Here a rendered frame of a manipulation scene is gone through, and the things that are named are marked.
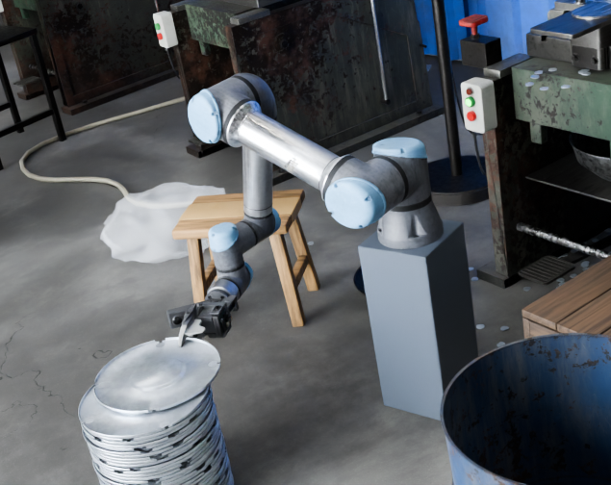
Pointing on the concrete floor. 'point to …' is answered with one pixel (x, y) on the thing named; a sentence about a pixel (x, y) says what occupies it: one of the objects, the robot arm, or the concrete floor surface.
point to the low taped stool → (215, 214)
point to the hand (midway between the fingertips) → (179, 344)
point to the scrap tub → (541, 413)
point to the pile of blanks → (166, 453)
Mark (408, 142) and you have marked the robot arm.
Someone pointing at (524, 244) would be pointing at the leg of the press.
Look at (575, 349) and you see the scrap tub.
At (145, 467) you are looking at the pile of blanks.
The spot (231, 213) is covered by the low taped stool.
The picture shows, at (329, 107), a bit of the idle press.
